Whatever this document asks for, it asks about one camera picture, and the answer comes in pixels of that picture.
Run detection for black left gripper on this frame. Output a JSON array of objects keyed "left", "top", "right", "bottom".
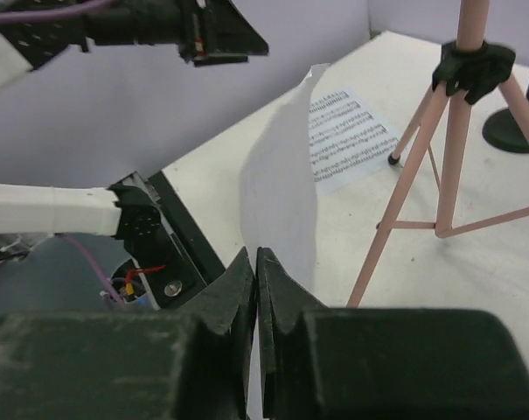
[{"left": 87, "top": 0, "right": 269, "bottom": 67}]

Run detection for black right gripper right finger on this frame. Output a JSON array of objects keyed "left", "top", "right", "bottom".
[{"left": 255, "top": 248, "right": 529, "bottom": 419}]

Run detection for pink music stand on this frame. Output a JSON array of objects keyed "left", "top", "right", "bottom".
[{"left": 347, "top": 1, "right": 529, "bottom": 307}]

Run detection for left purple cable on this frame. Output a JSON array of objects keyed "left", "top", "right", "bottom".
[{"left": 0, "top": 0, "right": 121, "bottom": 27}]

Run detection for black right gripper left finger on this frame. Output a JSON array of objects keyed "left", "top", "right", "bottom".
[{"left": 0, "top": 249, "right": 255, "bottom": 419}]

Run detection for black microphone stand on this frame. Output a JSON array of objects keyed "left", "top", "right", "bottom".
[{"left": 482, "top": 12, "right": 529, "bottom": 154}]

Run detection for sheet music page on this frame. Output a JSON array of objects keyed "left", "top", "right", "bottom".
[
  {"left": 239, "top": 64, "right": 329, "bottom": 291},
  {"left": 309, "top": 89, "right": 401, "bottom": 196}
]

